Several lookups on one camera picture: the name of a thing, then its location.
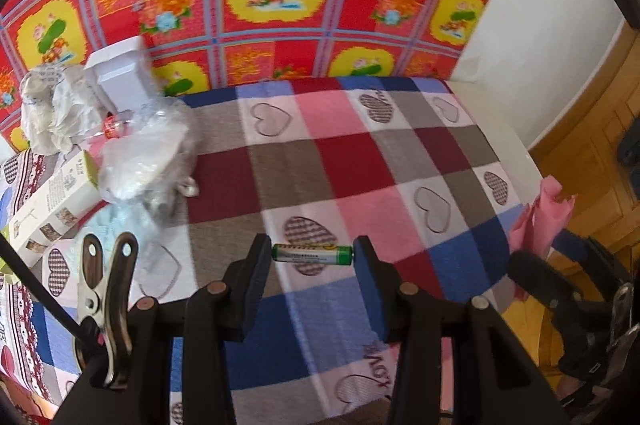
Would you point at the wooden bed frame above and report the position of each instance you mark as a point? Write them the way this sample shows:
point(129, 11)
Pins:
point(505, 145)

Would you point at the white styrofoam packing block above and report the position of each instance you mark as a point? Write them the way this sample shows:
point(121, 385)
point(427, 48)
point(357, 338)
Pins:
point(122, 75)

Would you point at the white and green cardboard box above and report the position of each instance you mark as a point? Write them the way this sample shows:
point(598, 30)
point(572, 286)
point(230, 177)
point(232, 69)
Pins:
point(55, 200)

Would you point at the clear bottle with red label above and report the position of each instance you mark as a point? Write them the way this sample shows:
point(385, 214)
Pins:
point(112, 127)

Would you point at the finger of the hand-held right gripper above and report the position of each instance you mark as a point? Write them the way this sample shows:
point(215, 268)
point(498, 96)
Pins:
point(600, 260)
point(540, 275)

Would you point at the white paper bag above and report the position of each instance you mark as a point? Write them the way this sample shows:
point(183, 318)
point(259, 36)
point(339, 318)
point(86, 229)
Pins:
point(55, 115)

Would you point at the light blue plastic wrapper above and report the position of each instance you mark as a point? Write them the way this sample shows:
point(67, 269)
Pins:
point(120, 220)

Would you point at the green battery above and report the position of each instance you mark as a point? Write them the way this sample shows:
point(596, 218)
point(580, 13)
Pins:
point(310, 253)

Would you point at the clear plastic bag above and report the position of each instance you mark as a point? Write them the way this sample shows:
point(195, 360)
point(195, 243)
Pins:
point(145, 155)

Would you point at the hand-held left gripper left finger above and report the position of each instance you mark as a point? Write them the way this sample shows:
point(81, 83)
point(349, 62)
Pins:
point(257, 275)

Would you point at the red floral wall cloth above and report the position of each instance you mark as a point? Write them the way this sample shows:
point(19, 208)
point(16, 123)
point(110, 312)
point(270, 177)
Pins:
point(300, 20)

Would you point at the pink paper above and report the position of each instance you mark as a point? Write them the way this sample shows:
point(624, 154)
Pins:
point(547, 215)

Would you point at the plaid heart blanket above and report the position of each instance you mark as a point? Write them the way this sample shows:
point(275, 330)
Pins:
point(350, 165)

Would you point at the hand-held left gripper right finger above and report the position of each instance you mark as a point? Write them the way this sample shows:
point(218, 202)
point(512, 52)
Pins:
point(370, 290)

